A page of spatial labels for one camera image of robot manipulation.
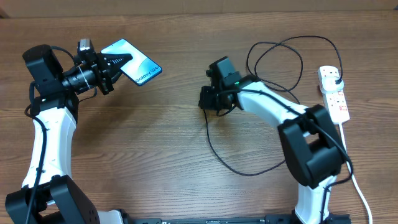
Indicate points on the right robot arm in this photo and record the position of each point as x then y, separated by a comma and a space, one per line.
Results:
313, 151

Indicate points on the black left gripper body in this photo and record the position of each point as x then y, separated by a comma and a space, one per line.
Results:
101, 76

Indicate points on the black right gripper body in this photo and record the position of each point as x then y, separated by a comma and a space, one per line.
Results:
211, 98

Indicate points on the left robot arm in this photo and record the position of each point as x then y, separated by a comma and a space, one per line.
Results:
48, 193

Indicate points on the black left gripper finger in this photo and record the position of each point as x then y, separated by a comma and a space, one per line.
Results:
116, 61
115, 77

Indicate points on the white charger plug adapter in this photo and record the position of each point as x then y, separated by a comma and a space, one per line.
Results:
329, 85

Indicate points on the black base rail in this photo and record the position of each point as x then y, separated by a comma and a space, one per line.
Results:
217, 221

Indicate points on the white power strip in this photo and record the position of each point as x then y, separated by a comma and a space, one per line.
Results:
335, 103

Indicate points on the Samsung Galaxy smartphone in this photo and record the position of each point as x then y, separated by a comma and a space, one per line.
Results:
141, 69

